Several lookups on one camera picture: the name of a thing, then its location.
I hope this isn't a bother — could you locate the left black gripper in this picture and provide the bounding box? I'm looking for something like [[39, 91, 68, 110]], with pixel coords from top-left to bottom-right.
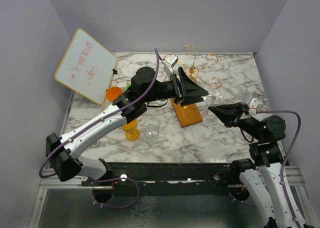
[[143, 66, 209, 106]]

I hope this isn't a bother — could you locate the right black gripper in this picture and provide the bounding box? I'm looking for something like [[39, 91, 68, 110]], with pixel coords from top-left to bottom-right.
[[210, 100, 264, 140]]

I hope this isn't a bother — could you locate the clear round wine glass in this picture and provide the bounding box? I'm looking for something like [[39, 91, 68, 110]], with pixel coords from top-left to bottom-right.
[[201, 90, 224, 127]]

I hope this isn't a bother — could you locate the clear patterned stemmed glass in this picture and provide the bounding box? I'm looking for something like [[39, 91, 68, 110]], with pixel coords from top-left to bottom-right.
[[144, 124, 159, 145]]

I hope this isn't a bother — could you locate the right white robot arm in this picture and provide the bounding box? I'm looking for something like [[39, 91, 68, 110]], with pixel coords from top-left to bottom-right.
[[208, 101, 309, 228]]

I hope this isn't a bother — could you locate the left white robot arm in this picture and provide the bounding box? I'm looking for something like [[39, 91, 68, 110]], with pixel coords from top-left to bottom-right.
[[45, 66, 209, 186]]

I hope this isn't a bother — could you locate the green plastic goblet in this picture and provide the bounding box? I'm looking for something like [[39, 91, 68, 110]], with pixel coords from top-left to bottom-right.
[[125, 84, 131, 91]]

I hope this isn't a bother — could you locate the yellow plastic goblet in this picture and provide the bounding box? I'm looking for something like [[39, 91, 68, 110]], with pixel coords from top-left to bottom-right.
[[122, 119, 140, 142]]

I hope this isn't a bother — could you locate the orange plastic goblet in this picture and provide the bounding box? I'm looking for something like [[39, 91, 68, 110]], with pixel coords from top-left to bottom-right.
[[105, 86, 123, 103]]

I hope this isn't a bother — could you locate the clear glass near whiteboard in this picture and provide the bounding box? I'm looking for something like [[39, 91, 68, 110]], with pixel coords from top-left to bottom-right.
[[101, 102, 110, 111]]

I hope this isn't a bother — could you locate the white framed whiteboard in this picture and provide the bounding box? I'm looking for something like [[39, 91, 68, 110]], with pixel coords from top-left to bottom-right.
[[54, 28, 117, 105]]

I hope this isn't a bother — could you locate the gold wire wine glass rack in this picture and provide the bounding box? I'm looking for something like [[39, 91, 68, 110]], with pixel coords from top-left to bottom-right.
[[162, 44, 222, 128]]

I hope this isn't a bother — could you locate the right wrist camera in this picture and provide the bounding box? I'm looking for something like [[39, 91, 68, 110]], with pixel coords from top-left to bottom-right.
[[240, 94, 259, 116]]

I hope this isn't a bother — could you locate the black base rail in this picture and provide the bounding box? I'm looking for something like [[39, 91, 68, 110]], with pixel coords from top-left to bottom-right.
[[81, 161, 250, 201]]

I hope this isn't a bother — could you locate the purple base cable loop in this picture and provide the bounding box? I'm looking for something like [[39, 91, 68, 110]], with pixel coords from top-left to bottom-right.
[[91, 176, 140, 209]]

